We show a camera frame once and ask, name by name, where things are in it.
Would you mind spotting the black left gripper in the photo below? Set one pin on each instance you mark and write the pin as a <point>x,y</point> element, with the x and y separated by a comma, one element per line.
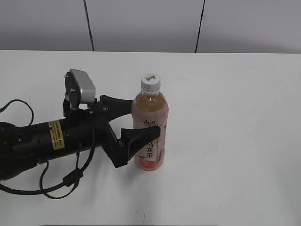
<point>82,128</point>

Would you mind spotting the white bottle cap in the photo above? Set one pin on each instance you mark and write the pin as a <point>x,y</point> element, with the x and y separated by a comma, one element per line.
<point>150,83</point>

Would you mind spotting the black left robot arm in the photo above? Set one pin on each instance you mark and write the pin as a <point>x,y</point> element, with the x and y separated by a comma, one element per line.
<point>22,148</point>

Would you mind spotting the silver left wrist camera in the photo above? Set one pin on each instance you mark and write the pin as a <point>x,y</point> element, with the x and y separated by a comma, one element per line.
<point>79,88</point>

